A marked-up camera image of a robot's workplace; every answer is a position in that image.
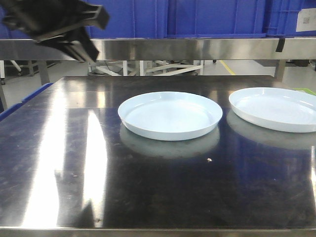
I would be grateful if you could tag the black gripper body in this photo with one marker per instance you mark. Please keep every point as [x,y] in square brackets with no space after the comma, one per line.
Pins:
[37,17]

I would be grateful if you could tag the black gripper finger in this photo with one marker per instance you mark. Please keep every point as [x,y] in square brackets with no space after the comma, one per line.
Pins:
[77,44]
[96,16]

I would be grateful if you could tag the light blue plate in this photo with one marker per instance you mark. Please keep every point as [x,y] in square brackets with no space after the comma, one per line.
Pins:
[276,108]
[170,115]

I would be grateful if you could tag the stainless steel shelf beam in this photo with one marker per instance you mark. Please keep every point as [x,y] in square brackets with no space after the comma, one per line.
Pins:
[205,49]

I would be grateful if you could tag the middle blue crate on shelf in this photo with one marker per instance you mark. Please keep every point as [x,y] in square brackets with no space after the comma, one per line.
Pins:
[132,19]

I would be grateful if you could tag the blue crate on shelf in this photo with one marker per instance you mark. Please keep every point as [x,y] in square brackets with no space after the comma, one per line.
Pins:
[236,19]
[132,19]

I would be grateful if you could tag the steel shelf leg left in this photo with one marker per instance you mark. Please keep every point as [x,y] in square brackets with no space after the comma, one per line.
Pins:
[43,72]

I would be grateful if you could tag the steel shelf leg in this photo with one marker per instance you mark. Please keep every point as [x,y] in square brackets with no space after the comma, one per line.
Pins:
[43,72]
[279,70]

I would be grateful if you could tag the right blue crate on shelf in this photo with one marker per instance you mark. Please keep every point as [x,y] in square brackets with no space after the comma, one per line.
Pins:
[236,19]

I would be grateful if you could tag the steel shelf leg right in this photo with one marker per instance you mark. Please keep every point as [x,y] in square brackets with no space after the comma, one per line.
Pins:
[279,70]

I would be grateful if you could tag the black tape strip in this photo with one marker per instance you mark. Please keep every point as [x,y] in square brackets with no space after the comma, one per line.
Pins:
[280,45]

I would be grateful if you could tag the white paper label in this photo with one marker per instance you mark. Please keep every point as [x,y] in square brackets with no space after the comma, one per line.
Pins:
[306,20]

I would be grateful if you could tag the green object behind plate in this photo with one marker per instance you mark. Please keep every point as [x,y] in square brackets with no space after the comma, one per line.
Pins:
[305,90]

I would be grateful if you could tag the white metal frame background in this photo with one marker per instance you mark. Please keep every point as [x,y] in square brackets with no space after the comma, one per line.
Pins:
[146,68]

